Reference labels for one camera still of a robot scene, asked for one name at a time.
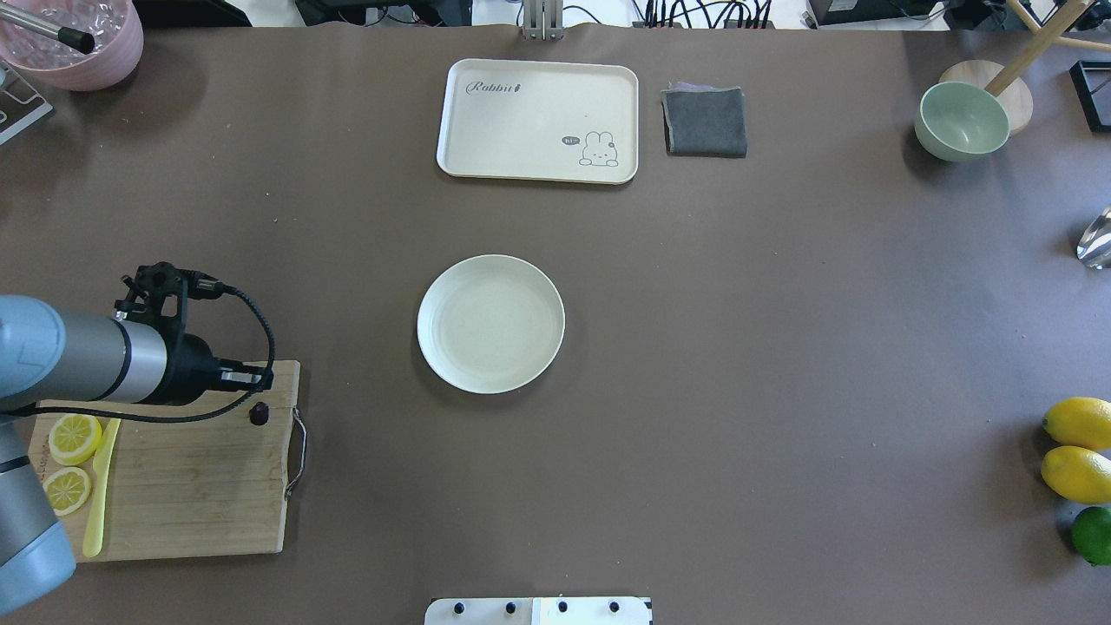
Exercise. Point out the metal scoop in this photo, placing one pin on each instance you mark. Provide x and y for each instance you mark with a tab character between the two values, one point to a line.
1093	249

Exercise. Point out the green lime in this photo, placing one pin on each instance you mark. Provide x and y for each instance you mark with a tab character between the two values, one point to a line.
1090	535

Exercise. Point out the pink bowl with ice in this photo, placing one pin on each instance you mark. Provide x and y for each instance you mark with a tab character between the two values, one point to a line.
119	42

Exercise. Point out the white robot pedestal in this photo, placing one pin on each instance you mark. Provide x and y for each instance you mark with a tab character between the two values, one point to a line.
601	609

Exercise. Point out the whole yellow lemon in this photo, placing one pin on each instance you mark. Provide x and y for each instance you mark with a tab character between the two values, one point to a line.
1080	421
1077	474

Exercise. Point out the cream rabbit tray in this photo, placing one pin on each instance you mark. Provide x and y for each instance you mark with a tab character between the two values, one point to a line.
540	121

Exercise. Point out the black metal muddler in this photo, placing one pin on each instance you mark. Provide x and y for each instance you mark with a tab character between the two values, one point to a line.
81	41

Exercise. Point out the white cup rack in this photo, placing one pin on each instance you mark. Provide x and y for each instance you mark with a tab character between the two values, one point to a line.
21	104

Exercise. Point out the grey folded cloth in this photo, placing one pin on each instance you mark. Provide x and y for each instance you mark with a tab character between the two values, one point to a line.
705	121

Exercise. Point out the aluminium frame post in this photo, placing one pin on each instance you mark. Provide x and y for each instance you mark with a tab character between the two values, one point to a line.
542	20

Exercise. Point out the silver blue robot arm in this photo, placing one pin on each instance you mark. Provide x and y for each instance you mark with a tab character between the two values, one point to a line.
51	358

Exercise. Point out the cream round plate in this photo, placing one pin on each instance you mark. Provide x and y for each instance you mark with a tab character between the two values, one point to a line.
491	324

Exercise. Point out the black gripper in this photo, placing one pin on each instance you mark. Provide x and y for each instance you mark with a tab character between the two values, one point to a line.
193	368

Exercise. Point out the yellow plastic knife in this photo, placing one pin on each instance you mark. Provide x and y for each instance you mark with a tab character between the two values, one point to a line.
93	538

